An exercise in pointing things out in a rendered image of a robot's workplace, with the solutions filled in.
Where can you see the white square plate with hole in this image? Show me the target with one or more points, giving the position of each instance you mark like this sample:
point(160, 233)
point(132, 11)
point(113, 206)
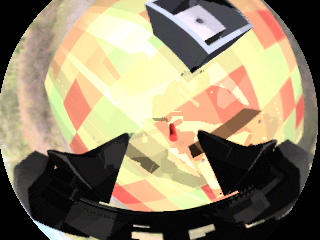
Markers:
point(202, 23)

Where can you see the red peg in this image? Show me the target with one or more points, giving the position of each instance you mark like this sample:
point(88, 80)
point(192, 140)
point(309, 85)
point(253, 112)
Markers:
point(172, 133)

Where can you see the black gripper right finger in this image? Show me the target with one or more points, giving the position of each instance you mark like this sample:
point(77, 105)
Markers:
point(230, 161)

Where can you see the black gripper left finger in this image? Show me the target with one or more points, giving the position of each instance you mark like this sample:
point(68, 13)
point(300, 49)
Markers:
point(97, 168)

